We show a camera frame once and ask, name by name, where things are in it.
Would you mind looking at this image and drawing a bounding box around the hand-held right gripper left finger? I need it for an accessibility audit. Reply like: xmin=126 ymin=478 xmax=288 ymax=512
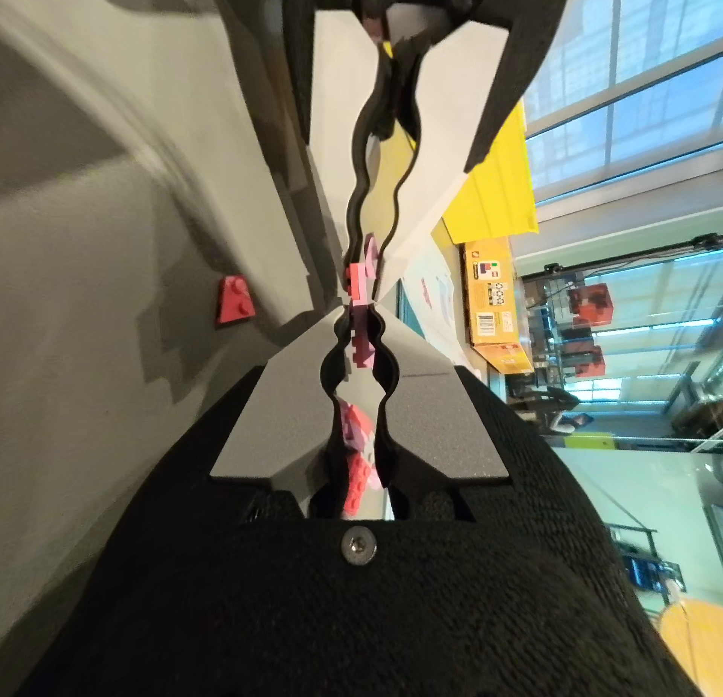
xmin=209 ymin=304 xmax=349 ymax=513

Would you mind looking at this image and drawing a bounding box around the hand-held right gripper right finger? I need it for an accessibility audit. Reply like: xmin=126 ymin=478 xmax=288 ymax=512
xmin=370 ymin=304 xmax=512 ymax=490

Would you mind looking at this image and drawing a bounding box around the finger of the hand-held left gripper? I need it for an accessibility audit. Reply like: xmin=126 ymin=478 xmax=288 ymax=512
xmin=374 ymin=21 xmax=510 ymax=304
xmin=308 ymin=8 xmax=379 ymax=290

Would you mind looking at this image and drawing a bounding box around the pink red grey brick model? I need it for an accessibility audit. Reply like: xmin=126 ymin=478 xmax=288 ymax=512
xmin=339 ymin=403 xmax=377 ymax=520

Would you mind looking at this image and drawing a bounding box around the yellow plastic bin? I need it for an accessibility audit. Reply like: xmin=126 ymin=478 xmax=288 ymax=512
xmin=367 ymin=101 xmax=538 ymax=247

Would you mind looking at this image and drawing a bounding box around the red slope brick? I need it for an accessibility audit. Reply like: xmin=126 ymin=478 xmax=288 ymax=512
xmin=216 ymin=275 xmax=256 ymax=326

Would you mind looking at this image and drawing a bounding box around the large window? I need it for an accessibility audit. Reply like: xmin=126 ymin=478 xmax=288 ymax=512
xmin=522 ymin=0 xmax=723 ymax=202

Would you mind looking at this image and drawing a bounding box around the open instruction booklet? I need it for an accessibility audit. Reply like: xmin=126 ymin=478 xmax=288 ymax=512
xmin=395 ymin=231 xmax=487 ymax=382

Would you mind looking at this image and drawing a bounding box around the orange toy brick box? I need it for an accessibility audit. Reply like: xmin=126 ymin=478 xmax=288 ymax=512
xmin=460 ymin=237 xmax=534 ymax=375

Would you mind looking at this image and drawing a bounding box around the red 3D printer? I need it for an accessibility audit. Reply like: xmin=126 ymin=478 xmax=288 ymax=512
xmin=566 ymin=282 xmax=613 ymax=325
xmin=559 ymin=341 xmax=606 ymax=379

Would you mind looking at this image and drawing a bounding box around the black tripod stand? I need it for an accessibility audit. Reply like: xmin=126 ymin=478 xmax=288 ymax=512
xmin=522 ymin=234 xmax=723 ymax=280

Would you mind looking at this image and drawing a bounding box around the black shelving rack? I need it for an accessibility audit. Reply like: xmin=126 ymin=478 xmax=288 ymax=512
xmin=607 ymin=525 xmax=687 ymax=607

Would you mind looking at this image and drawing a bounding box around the wooden book stand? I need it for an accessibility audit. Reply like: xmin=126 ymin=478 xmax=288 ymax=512
xmin=658 ymin=598 xmax=723 ymax=681

